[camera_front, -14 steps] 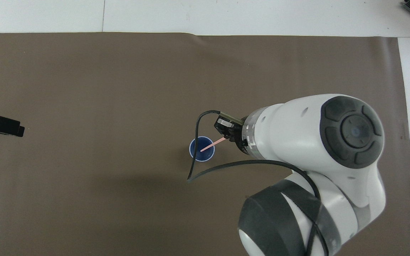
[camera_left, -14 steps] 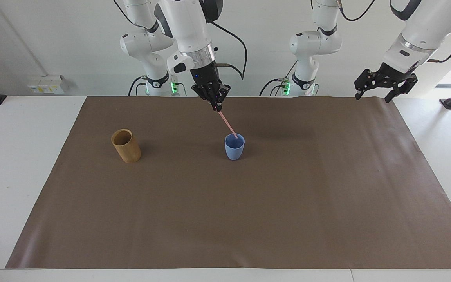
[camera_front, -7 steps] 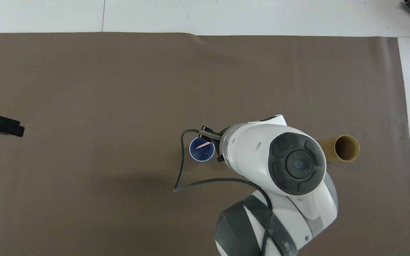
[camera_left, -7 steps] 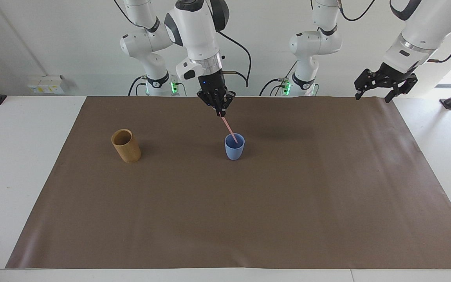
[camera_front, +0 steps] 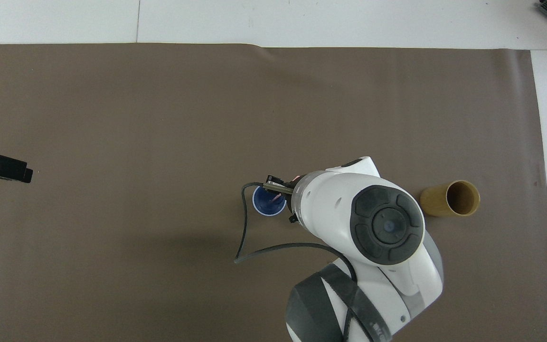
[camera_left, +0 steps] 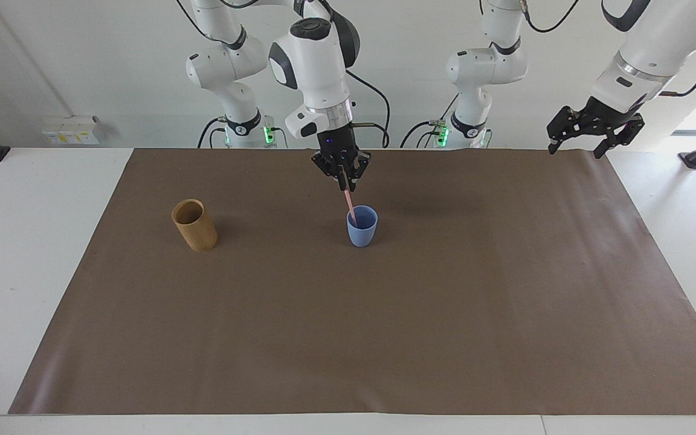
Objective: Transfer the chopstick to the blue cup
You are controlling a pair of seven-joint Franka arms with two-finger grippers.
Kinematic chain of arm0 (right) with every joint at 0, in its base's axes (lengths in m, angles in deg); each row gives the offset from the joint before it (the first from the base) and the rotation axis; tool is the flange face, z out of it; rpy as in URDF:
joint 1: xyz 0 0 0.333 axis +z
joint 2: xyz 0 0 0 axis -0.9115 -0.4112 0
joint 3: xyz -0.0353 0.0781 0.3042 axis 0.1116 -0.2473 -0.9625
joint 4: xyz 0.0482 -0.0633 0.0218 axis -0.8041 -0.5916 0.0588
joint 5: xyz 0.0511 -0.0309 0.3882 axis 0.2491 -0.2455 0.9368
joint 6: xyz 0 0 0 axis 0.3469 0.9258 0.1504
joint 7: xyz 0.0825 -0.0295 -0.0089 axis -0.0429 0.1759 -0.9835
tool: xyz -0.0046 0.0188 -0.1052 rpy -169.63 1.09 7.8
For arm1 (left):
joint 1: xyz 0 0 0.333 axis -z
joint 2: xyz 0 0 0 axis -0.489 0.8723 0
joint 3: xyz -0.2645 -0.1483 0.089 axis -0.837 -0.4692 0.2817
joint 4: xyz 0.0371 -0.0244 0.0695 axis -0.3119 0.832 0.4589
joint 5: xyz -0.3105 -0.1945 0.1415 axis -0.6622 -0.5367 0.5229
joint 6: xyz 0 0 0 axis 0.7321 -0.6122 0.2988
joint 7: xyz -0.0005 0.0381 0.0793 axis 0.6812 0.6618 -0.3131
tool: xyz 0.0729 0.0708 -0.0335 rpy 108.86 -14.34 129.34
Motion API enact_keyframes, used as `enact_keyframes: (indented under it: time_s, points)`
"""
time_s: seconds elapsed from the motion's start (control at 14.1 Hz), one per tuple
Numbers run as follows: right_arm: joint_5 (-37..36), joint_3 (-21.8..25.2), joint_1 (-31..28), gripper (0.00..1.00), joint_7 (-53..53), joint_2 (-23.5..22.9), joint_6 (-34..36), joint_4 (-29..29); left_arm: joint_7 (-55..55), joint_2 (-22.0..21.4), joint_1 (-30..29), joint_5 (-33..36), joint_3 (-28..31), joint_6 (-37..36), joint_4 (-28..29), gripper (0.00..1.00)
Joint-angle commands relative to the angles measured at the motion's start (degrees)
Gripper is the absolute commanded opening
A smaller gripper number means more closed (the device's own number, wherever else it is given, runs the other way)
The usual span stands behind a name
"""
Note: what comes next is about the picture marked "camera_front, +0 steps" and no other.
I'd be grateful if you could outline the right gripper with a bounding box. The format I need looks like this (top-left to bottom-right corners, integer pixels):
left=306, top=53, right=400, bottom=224
left=264, top=175, right=298, bottom=195

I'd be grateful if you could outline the pink chopstick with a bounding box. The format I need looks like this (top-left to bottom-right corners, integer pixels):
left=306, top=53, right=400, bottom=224
left=272, top=176, right=300, bottom=206

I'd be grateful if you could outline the blue cup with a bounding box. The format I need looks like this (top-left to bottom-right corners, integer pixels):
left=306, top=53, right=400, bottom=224
left=252, top=185, right=287, bottom=217

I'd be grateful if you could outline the wooden cup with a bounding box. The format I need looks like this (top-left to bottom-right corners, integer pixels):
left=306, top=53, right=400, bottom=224
left=419, top=180, right=481, bottom=218

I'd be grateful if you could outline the black cable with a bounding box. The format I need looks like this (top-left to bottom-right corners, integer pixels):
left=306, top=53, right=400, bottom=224
left=234, top=181, right=358, bottom=282

